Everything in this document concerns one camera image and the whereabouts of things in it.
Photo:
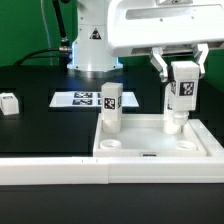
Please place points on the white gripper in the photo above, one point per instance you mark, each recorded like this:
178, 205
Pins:
136, 27

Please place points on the white square tabletop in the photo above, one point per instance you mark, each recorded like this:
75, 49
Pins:
142, 135

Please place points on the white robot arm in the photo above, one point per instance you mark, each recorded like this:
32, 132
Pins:
90, 49

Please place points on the white U-shaped obstacle fence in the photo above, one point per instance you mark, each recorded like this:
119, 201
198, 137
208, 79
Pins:
105, 170

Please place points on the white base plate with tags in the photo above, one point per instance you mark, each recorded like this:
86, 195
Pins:
87, 99

